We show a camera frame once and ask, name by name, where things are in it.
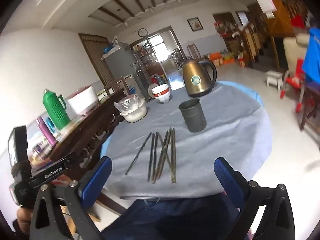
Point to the round wall clock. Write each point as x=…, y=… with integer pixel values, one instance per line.
x=142, y=32

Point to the brown wooden chair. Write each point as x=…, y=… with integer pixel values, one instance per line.
x=193, y=51

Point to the clear plastic bag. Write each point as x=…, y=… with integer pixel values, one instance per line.
x=127, y=103

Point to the white step stool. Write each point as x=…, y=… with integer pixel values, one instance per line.
x=273, y=76

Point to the orange wooden column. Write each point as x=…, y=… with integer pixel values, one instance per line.
x=280, y=17

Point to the grey tablecloth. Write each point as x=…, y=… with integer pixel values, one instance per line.
x=212, y=142

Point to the person's left hand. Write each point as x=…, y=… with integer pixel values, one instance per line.
x=23, y=220

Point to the cream chair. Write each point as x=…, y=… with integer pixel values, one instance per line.
x=295, y=50

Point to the dark wooden chair back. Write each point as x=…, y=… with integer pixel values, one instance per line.
x=113, y=83

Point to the green thermos flask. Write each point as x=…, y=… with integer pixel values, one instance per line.
x=56, y=110

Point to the framed wall picture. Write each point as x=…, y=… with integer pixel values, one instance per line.
x=195, y=24

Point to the large white bowl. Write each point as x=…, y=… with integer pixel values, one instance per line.
x=133, y=116

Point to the blue table cover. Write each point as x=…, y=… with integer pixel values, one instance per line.
x=250, y=88

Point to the white chest freezer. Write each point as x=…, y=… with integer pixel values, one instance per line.
x=131, y=85

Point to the grey metal utensil holder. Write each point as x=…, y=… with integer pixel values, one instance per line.
x=193, y=120

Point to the wooden stair railing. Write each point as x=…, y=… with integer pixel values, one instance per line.
x=252, y=40

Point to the dark wooden table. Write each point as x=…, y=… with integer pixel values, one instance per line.
x=312, y=90

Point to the pile of dark chopsticks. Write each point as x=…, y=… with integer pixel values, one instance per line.
x=162, y=152

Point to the grey refrigerator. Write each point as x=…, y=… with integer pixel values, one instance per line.
x=120, y=60

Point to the red plastic chair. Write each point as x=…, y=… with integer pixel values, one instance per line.
x=295, y=80

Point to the blue jacket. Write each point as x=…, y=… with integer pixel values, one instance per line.
x=312, y=60

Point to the bronze electric kettle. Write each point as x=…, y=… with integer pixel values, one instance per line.
x=197, y=80

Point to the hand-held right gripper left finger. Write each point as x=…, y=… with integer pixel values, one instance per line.
x=96, y=180

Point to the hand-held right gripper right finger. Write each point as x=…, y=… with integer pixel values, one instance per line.
x=228, y=180

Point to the wooden lattice door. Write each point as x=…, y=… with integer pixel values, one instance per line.
x=95, y=55

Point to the blue cup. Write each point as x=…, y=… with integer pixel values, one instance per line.
x=50, y=125

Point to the dark carved wooden sideboard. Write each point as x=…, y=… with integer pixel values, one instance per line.
x=82, y=127

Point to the purple bottle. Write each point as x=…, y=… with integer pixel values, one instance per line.
x=46, y=132

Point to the orange cardboard box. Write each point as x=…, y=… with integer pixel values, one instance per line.
x=217, y=57

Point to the white bowl red band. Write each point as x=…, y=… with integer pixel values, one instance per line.
x=163, y=99
x=162, y=88

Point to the white rice cooker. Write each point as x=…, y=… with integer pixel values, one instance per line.
x=82, y=100

